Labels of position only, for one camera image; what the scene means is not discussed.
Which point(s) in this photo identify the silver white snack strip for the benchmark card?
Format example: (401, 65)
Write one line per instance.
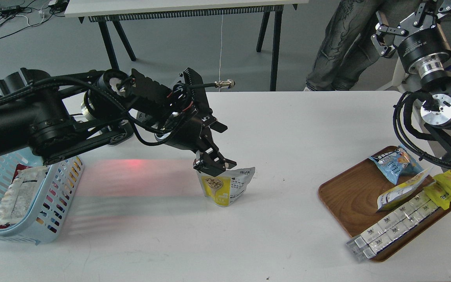
(379, 237)

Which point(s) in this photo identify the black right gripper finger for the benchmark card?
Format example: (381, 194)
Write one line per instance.
(387, 39)
(430, 12)

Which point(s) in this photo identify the brown wooden tray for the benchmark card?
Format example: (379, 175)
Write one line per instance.
(351, 197)

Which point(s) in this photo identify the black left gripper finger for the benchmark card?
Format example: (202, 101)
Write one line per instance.
(215, 125)
(212, 163)

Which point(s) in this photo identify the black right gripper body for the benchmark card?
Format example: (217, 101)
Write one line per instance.
(424, 51)

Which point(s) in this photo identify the person in grey jeans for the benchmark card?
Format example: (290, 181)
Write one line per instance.
(347, 50)

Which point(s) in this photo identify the light blue plastic basket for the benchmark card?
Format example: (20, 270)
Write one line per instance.
(44, 219)

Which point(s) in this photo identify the black barcode scanner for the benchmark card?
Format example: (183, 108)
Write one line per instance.
(122, 125)

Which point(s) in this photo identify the grey white chair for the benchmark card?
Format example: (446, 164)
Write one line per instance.
(398, 80)

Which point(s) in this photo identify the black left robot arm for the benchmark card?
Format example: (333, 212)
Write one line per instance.
(59, 117)

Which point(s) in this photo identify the blue snack bag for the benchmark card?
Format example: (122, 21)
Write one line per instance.
(396, 162)

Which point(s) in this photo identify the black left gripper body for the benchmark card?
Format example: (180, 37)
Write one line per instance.
(186, 125)

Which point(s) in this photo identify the yellow snack packet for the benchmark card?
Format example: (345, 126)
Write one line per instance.
(440, 190)

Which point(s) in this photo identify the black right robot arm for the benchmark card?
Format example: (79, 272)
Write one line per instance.
(421, 118)

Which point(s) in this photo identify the white red snack bag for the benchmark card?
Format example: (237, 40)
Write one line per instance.
(21, 193)

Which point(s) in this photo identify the white table black legs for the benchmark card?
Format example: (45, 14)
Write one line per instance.
(240, 39)

